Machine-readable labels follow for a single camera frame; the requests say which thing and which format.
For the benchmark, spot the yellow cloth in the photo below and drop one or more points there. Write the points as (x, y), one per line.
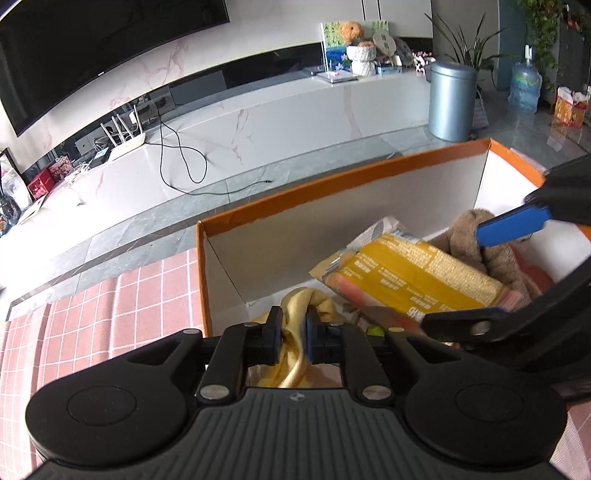
(295, 304)

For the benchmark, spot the small black box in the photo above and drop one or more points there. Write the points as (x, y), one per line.
(100, 158)

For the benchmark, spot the black picture frame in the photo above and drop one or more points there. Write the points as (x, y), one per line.
(14, 180)

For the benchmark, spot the grey metal trash can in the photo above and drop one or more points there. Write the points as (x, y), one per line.
(450, 101)

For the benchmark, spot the pink checked tablecloth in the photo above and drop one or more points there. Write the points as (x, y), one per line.
(115, 304)

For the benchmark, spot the closed laptop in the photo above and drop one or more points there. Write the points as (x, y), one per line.
(332, 76)

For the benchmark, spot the long-leaf potted plant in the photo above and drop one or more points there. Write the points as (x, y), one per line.
(466, 41)

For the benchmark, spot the green vine plant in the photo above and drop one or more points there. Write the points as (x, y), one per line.
(542, 32)

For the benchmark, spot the yellow snack packet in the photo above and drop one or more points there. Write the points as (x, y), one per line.
(415, 272)

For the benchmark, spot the dark grey cabinet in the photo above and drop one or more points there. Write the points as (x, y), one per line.
(577, 50)

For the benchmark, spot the white television cabinet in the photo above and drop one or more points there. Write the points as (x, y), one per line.
(277, 120)

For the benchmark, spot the red patterned box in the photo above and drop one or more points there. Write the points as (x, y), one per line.
(62, 168)

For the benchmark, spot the teddy bear on white pot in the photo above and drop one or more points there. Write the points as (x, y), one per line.
(330, 41)

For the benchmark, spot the white router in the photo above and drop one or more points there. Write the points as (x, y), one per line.
(127, 143)

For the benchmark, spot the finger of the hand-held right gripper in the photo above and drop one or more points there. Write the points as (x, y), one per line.
(461, 325)
(508, 228)

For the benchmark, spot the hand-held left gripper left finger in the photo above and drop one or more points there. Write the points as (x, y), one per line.
(277, 339)

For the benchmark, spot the woven bag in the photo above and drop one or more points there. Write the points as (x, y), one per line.
(480, 110)

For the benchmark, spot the white papers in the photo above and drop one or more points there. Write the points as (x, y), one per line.
(31, 211)

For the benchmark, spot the small white ornament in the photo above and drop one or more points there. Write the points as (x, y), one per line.
(422, 62)

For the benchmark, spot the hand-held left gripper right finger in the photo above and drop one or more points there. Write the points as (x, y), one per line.
(311, 337)

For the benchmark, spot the orange cardboard box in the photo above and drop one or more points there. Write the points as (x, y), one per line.
(369, 194)

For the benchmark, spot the black curved television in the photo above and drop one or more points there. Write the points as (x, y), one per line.
(92, 46)

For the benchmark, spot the brown teddy bear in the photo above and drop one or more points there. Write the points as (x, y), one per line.
(349, 32)

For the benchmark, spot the brown plush toy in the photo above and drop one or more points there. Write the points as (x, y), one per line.
(466, 240)

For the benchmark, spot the white ribbed pot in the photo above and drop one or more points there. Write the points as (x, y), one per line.
(361, 60)

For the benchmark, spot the blue water bottle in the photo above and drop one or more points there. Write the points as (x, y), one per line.
(525, 83)

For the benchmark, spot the round white fan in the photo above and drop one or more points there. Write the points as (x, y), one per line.
(384, 41)

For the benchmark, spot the decorative plate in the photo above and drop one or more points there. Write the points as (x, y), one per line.
(403, 50)

